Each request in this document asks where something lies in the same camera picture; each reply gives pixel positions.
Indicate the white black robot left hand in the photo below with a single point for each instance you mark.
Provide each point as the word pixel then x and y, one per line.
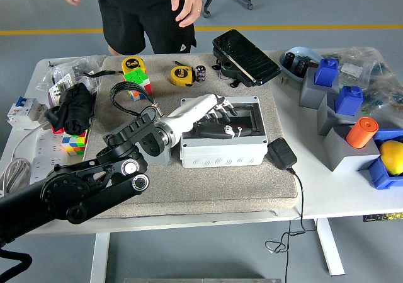
pixel 195 109

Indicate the grey holder block round hole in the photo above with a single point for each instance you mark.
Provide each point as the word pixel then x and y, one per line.
pixel 162 157

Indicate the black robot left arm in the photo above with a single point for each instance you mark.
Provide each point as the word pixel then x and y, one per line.
pixel 94 185

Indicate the white plastic junction box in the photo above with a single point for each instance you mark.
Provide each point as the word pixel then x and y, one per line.
pixel 220 157

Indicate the orange cylindrical battery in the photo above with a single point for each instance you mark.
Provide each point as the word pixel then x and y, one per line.
pixel 362 135

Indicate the black capacitor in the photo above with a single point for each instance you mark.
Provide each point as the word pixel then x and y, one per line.
pixel 289 59
pixel 201 73
pixel 302 66

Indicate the person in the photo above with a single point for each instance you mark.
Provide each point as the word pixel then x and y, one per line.
pixel 132 18

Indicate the colourful puzzle cube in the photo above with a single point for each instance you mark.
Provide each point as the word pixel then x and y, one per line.
pixel 137 78
pixel 74 142

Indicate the black flat plastic case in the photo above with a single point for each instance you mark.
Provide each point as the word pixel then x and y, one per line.
pixel 245 56

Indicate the clear plastic bags with parts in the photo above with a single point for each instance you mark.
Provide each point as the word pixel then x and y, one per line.
pixel 63 68

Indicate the grey-brown table mat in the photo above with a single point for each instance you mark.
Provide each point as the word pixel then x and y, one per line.
pixel 236 188

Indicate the white small breaker module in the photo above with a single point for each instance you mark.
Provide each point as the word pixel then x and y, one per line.
pixel 89 83

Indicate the black power adapter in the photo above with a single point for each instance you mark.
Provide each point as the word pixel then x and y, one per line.
pixel 281 153

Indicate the purple white packaged part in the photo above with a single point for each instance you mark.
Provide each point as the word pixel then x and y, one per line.
pixel 60 89

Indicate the grey plastic holder block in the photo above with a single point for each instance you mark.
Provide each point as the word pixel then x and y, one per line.
pixel 343 157
pixel 327 122
pixel 311 97

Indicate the black fabric bundle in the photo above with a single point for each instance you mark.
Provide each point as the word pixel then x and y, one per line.
pixel 72 109

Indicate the pale blue bowl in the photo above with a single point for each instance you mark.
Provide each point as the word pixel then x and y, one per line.
pixel 302 52

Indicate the blue plastic block piece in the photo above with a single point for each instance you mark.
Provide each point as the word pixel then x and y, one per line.
pixel 325 73
pixel 348 101

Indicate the small red object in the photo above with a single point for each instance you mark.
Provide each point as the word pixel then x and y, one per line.
pixel 57 131

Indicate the white power strip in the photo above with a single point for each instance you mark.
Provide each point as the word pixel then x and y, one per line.
pixel 47 160

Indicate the clear bag of components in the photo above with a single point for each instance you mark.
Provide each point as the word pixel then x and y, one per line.
pixel 384 97
pixel 359 64

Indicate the white table leg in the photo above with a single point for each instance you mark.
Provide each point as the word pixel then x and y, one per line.
pixel 330 245
pixel 100 257

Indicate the blue plastic bin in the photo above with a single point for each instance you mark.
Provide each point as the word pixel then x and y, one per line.
pixel 382 176

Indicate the yellow lemon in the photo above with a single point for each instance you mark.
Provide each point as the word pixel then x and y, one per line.
pixel 393 157

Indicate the black table control panel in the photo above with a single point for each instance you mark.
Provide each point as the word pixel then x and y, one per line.
pixel 382 217

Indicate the white circuit breaker blue switch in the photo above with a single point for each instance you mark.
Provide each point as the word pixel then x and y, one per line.
pixel 20 109

